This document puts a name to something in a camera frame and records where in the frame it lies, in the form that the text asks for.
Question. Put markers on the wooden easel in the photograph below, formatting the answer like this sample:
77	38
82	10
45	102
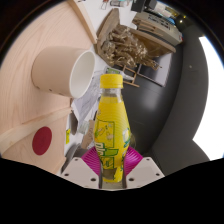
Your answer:
131	78

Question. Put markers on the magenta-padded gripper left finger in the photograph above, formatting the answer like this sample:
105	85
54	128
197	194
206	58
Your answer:
78	171

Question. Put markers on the light wooden board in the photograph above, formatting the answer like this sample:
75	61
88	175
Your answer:
23	100

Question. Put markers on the golden sculpture on wooden base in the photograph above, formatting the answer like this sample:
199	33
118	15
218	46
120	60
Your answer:
130	46

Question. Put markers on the beige dotted cup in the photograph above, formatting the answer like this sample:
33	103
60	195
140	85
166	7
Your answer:
53	71

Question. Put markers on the black wall screen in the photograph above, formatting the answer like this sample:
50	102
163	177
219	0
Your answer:
156	71

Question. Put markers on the white cabinet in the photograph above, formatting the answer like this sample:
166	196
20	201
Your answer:
156	25

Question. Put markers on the flat round red coaster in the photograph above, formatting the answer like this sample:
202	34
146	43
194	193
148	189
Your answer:
42	140

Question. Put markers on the long ceiling light strip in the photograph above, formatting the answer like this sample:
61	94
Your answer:
211	100

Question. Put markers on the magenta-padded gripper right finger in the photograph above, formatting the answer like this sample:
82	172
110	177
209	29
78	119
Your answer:
146	171

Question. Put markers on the small yellow packet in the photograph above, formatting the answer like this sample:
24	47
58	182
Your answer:
68	136

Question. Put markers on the yellow drink bottle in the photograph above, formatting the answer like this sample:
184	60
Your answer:
111	128

